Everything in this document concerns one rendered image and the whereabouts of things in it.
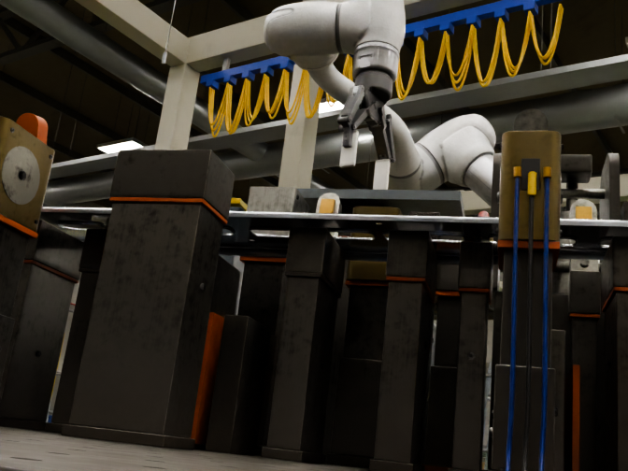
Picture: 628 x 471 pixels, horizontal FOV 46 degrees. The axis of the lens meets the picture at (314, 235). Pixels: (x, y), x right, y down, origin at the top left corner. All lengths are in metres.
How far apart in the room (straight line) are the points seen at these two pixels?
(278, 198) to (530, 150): 0.51
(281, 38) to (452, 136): 0.61
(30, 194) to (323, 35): 0.74
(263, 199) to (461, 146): 0.87
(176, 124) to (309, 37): 3.79
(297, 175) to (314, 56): 7.76
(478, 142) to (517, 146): 1.18
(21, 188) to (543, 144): 0.62
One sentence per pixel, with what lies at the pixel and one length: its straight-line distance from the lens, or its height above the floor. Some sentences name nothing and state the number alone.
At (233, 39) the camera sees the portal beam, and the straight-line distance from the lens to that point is 5.25.
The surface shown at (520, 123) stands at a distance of 0.85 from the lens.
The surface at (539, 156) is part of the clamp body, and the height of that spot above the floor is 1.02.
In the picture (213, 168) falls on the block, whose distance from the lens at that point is 0.85.
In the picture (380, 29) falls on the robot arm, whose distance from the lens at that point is 1.49.
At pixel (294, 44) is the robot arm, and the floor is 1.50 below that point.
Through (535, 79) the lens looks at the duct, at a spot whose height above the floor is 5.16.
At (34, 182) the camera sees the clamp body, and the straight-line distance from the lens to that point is 1.01.
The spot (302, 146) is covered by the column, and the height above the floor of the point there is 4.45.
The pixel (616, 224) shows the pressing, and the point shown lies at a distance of 0.88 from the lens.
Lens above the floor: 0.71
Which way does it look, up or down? 17 degrees up
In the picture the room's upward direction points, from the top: 7 degrees clockwise
